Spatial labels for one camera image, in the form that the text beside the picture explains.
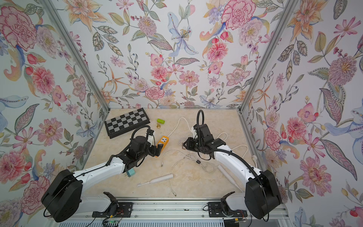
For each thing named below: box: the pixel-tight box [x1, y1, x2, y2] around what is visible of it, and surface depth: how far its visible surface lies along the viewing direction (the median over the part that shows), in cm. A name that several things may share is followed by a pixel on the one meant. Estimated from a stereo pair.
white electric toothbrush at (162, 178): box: [137, 173, 174, 187], surface depth 86 cm
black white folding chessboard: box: [103, 107, 151, 140], surface depth 109 cm
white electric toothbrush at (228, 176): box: [217, 164, 243, 193], surface depth 86 cm
